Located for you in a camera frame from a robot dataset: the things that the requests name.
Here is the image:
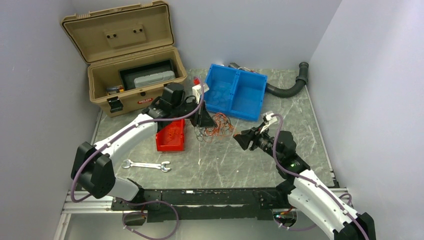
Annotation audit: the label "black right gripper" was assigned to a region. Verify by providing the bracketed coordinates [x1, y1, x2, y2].
[233, 122, 283, 162]

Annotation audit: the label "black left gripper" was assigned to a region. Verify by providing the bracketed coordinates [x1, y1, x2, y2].
[172, 98, 218, 129]

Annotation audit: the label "orange blue black wires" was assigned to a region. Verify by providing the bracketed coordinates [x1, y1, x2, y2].
[193, 112, 237, 144]

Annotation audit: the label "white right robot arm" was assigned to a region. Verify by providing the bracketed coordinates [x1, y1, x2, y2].
[233, 127, 376, 240]

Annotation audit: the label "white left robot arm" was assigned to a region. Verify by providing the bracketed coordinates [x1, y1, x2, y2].
[70, 82, 215, 210]

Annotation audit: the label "red plastic bin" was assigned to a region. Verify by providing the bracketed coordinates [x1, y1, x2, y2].
[155, 119, 185, 152]

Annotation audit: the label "blue plastic divided bin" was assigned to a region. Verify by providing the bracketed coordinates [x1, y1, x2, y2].
[204, 64, 268, 122]

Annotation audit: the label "grey case in toolbox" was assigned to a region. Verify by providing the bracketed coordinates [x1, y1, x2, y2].
[133, 70, 175, 88]

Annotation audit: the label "silver open-end wrench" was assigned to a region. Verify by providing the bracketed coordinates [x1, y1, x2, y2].
[121, 159, 172, 173]

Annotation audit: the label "yellow black tool in toolbox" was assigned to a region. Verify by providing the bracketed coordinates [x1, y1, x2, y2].
[106, 85, 125, 95]

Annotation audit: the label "tan plastic toolbox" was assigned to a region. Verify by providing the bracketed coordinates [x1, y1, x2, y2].
[61, 0, 188, 118]

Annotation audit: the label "blue wires in blue bin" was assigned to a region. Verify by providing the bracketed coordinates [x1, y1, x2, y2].
[208, 84, 234, 107]

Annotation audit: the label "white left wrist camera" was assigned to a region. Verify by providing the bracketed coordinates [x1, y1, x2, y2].
[192, 76, 209, 102]

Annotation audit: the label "orange wires in red bin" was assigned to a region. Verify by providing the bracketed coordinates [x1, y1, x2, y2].
[165, 124, 183, 145]

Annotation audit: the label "grey corrugated hose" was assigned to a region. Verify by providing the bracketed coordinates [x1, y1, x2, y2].
[228, 61, 310, 99]

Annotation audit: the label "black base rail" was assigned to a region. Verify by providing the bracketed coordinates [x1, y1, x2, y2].
[111, 187, 291, 223]

